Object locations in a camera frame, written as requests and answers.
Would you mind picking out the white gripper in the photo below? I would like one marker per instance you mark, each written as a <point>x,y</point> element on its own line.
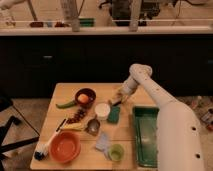
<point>128,88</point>

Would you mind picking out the whiteboard eraser with black base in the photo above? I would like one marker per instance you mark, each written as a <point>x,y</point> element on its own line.
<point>116,98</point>

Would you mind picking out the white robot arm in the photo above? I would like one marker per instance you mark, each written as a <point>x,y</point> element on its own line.
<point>178,140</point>

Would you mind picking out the green plastic tray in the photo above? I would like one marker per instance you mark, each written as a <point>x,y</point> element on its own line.
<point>144,121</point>

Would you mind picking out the green sponge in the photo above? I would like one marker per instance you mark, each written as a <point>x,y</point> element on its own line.
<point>113,116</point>

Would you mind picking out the white round container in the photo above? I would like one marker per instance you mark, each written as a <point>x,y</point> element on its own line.
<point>102,111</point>

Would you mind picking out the dark brown bowl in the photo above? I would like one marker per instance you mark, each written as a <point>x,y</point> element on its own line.
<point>90,93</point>

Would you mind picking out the orange fruit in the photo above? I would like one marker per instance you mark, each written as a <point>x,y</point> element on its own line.
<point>83,98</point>

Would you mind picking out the dark red grape bunch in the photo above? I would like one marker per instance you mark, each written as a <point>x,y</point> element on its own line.
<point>78,116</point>

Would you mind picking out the pale blue cloth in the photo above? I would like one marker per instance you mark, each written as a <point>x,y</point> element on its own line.
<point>102,142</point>

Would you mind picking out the light green cup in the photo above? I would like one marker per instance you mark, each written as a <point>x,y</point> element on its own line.
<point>116,152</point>

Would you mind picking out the yellow corn cob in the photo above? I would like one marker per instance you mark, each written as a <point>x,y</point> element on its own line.
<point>73,126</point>

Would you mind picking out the green chili pepper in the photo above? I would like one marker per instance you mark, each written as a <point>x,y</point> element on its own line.
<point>66,105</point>

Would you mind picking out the orange plastic bowl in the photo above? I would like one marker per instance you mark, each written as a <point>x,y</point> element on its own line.
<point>65,147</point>

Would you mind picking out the white shelf rail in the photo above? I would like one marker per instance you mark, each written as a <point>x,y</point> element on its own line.
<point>27,28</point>

